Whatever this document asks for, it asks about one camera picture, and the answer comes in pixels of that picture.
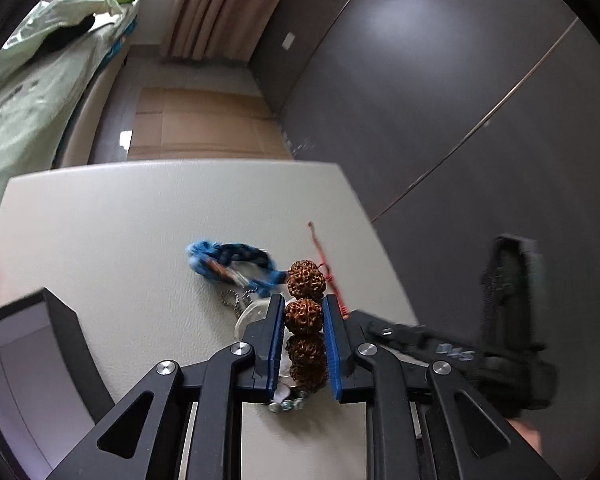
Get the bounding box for brown rudraksha bead bracelet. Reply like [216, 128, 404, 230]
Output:
[284, 221, 352, 394]

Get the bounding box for black item on bed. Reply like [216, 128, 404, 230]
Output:
[38, 14, 95, 53]

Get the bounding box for flattened cardboard sheets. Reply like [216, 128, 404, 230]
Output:
[128, 88, 291, 160]

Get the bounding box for pink curtain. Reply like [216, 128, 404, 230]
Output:
[160, 0, 280, 63]

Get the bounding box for white round pendant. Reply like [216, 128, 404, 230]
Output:
[234, 298, 270, 340]

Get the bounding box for black jewelry box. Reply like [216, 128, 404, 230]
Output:
[0, 288, 114, 479]

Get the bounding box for light green duvet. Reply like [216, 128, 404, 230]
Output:
[0, 0, 138, 80]

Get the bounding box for white wall socket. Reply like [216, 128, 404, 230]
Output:
[282, 32, 296, 51]

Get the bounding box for right hand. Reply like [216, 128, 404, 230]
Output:
[508, 418, 542, 454]

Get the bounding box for blue braided cord bracelet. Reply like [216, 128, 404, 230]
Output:
[185, 239, 288, 297]

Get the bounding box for green bed sheet mattress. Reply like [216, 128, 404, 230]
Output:
[0, 9, 137, 205]

